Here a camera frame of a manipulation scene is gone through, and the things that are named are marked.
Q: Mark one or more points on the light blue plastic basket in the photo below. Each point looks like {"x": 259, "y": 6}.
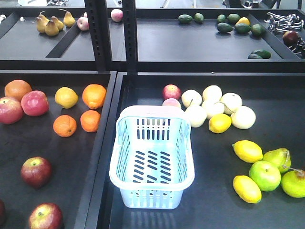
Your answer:
{"x": 152, "y": 160}

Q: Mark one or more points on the red apple behind basket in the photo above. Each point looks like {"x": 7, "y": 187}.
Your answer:
{"x": 171, "y": 91}

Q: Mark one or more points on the pink peach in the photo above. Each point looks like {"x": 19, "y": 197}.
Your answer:
{"x": 172, "y": 102}

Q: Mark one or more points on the orange fruit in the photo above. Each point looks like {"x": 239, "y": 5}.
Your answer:
{"x": 94, "y": 96}
{"x": 90, "y": 121}
{"x": 64, "y": 126}
{"x": 17, "y": 89}

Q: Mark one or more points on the yellow lemon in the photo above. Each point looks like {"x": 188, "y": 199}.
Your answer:
{"x": 219, "y": 123}
{"x": 248, "y": 151}
{"x": 247, "y": 189}

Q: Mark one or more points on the black rear display table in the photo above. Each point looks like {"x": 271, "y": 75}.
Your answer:
{"x": 153, "y": 42}

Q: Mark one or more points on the yellow citrus fruit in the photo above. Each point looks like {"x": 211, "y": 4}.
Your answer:
{"x": 66, "y": 97}

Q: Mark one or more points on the black wood produce display table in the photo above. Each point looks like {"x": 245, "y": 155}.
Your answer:
{"x": 74, "y": 159}

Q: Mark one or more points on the bright red apple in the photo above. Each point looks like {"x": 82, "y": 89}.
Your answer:
{"x": 10, "y": 110}
{"x": 35, "y": 103}

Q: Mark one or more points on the black display table right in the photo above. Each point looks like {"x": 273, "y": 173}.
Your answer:
{"x": 211, "y": 202}

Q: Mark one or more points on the dark red apple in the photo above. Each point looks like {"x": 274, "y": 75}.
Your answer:
{"x": 2, "y": 212}
{"x": 46, "y": 216}
{"x": 36, "y": 172}

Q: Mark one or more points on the green pear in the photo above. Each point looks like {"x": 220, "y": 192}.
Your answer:
{"x": 281, "y": 158}

